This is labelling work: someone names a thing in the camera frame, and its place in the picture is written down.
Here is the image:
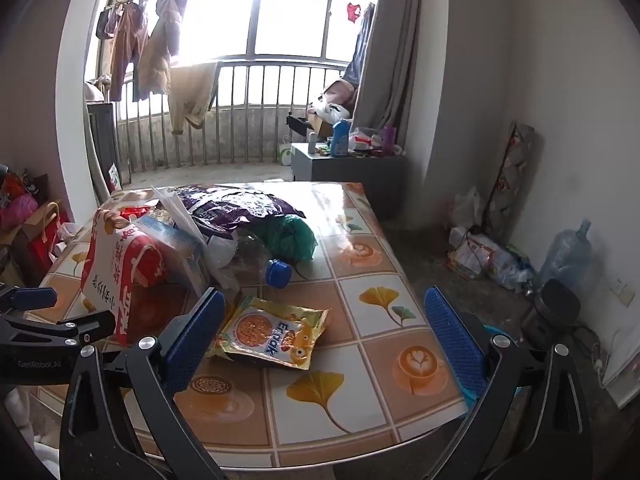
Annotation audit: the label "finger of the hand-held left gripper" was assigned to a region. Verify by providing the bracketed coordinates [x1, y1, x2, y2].
[7, 310, 117, 348]
[0, 287, 57, 312]

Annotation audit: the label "folded patterned mat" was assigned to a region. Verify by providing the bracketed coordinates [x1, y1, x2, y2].
[482, 121, 535, 241]

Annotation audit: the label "dark balcony cabinet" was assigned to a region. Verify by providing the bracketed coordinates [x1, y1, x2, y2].
[86, 101, 132, 186]

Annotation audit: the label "hanging pink trousers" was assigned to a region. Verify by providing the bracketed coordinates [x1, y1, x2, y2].
[109, 2, 151, 103]

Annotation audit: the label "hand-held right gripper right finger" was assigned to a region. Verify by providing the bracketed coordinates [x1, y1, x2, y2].
[424, 285, 596, 480]

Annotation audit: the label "green plastic bag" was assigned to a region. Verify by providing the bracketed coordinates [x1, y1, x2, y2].
[250, 214, 318, 263]

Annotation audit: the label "pile of snack bags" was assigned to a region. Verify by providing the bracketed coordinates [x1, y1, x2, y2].
[446, 227, 538, 293]

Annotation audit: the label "light blue plastic packet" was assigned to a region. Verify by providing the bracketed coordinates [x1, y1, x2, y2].
[135, 215, 211, 301]

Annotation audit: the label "beige towel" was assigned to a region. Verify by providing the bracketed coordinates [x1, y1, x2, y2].
[167, 61, 221, 136]

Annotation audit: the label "white plastic wrapper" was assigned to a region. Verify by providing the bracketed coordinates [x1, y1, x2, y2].
[150, 186, 201, 241]

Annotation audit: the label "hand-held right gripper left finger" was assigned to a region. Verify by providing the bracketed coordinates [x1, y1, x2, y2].
[59, 287, 236, 480]

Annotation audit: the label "metal balcony railing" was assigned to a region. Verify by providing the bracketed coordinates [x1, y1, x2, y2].
[115, 60, 351, 173]

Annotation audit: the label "purple noodle packet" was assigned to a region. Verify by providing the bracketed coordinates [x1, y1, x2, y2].
[172, 184, 307, 233]

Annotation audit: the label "hanging blue jeans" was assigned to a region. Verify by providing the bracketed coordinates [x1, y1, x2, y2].
[341, 2, 376, 83]

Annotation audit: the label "grey cabinet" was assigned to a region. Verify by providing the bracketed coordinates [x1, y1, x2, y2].
[291, 142, 408, 221]

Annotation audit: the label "grey curtain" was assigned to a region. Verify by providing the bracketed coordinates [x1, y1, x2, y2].
[350, 0, 443, 133]

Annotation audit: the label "red gift bag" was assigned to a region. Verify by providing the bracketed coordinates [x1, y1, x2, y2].
[27, 200, 71, 281]

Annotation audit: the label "clear plastic bottle blue cap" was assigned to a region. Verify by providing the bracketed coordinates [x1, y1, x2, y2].
[207, 230, 293, 291]

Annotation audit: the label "yellow biscuit packet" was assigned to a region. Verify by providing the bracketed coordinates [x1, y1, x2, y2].
[207, 296, 331, 372]

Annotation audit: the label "hanging pale padded jacket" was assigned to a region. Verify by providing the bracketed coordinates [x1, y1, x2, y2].
[137, 0, 188, 96]

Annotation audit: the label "blue plastic basket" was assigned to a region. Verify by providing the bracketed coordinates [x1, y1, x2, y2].
[459, 324, 503, 407]

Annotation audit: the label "large blue water jug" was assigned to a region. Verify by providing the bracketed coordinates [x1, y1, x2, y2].
[537, 219, 593, 291]

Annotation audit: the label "window frame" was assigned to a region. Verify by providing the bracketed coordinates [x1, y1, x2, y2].
[85, 0, 386, 67]

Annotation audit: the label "red white plastic bag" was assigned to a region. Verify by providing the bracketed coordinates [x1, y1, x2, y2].
[80, 207, 173, 346]

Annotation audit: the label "dark grey rice cooker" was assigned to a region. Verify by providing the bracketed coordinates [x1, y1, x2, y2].
[520, 279, 583, 351]

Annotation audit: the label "blue detergent bottle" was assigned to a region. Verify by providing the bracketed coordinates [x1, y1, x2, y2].
[330, 119, 352, 157]

